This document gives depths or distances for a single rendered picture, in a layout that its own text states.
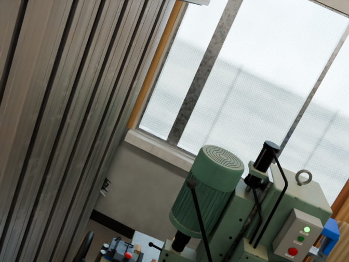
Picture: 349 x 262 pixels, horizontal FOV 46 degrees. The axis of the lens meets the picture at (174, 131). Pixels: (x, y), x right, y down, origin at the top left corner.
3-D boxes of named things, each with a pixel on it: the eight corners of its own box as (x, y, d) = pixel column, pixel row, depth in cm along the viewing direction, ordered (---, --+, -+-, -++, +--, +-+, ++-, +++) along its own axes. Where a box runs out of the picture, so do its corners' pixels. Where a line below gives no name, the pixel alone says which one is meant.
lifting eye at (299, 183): (291, 180, 150) (299, 166, 148) (306, 186, 150) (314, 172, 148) (291, 182, 148) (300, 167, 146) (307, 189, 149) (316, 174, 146)
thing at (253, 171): (241, 175, 155) (262, 136, 149) (260, 183, 155) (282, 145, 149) (242, 185, 147) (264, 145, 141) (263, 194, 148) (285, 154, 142)
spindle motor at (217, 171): (171, 203, 168) (202, 138, 156) (211, 220, 168) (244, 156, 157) (165, 227, 151) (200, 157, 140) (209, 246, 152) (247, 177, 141)
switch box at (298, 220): (271, 243, 146) (293, 207, 140) (297, 253, 147) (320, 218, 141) (273, 253, 140) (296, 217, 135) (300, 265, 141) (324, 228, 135)
